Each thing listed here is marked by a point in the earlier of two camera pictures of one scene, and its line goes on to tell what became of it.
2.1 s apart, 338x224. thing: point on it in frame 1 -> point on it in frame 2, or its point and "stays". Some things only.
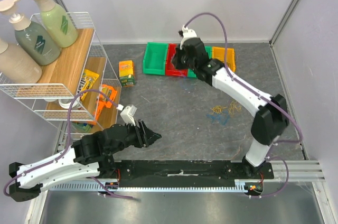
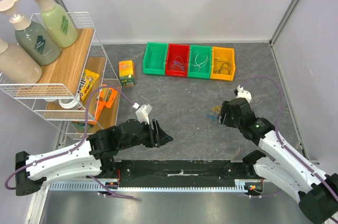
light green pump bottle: [56, 20] stays
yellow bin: [218, 53] stays
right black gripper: [181, 58] -> [227, 111]
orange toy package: [110, 91] stays
